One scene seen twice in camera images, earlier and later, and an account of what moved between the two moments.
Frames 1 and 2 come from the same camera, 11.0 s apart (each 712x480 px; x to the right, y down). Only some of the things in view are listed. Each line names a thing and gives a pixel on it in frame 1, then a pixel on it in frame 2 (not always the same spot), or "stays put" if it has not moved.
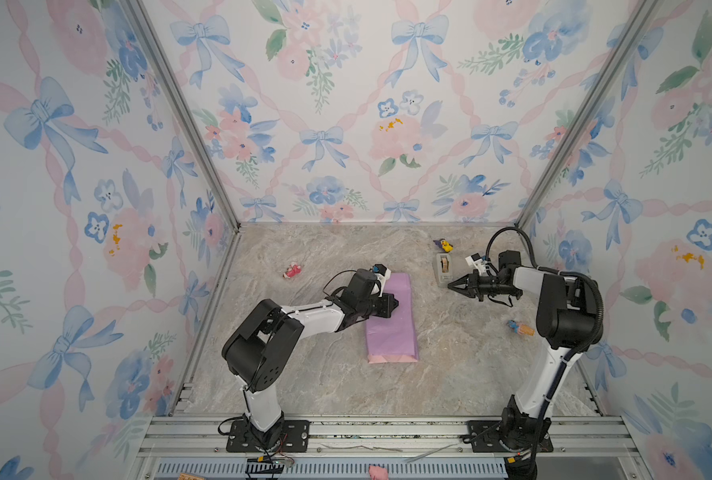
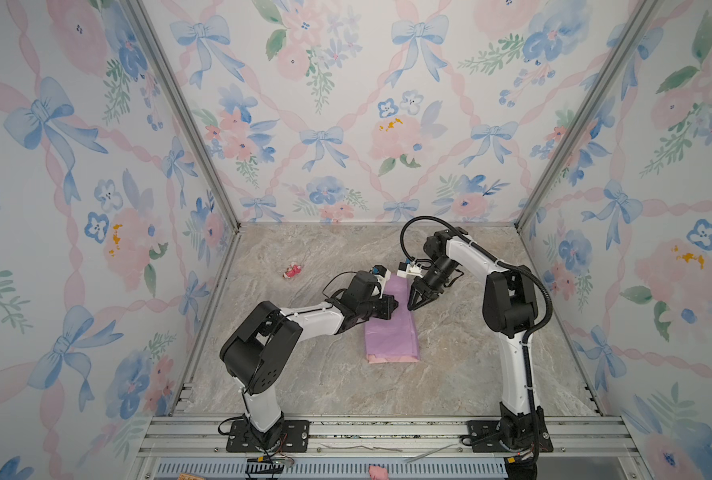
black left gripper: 386,307 stays put
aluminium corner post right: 640,21 stays put
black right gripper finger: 474,292 -> 417,298
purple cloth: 394,339 stays put
